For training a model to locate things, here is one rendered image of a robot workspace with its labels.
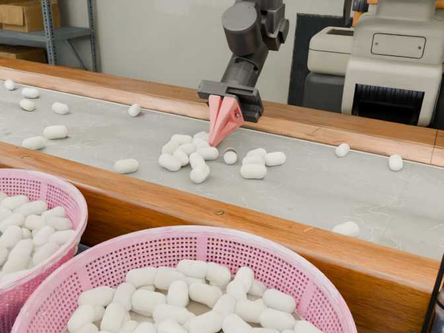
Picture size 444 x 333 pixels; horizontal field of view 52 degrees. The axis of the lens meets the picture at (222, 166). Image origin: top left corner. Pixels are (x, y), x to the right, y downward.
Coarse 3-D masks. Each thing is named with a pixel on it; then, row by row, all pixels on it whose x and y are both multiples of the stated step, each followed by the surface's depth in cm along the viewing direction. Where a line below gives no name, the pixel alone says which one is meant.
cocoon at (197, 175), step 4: (200, 164) 64; (204, 164) 65; (196, 168) 63; (200, 168) 63; (204, 168) 64; (208, 168) 64; (192, 172) 63; (196, 172) 62; (200, 172) 63; (204, 172) 63; (208, 172) 64; (192, 176) 63; (196, 176) 62; (200, 176) 63; (204, 176) 63; (192, 180) 63; (196, 180) 63; (200, 180) 63
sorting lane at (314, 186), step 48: (0, 96) 98; (48, 96) 99; (48, 144) 75; (96, 144) 75; (144, 144) 76; (240, 144) 77; (288, 144) 78; (192, 192) 61; (240, 192) 62; (288, 192) 62; (336, 192) 62; (384, 192) 63; (432, 192) 63; (384, 240) 52; (432, 240) 52
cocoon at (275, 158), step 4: (276, 152) 69; (280, 152) 70; (264, 156) 69; (268, 156) 68; (272, 156) 68; (276, 156) 69; (280, 156) 69; (284, 156) 69; (264, 160) 69; (268, 160) 68; (272, 160) 68; (276, 160) 69; (280, 160) 69; (284, 160) 69; (268, 164) 69; (272, 164) 69; (276, 164) 69; (280, 164) 69
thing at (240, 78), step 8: (232, 64) 76; (240, 64) 75; (248, 64) 75; (232, 72) 75; (240, 72) 75; (248, 72) 75; (256, 72) 77; (224, 80) 75; (232, 80) 74; (240, 80) 74; (248, 80) 75; (256, 80) 77; (232, 88) 73; (240, 88) 72; (248, 88) 72; (240, 96) 73; (248, 96) 72; (256, 96) 72; (208, 104) 80; (256, 104) 75
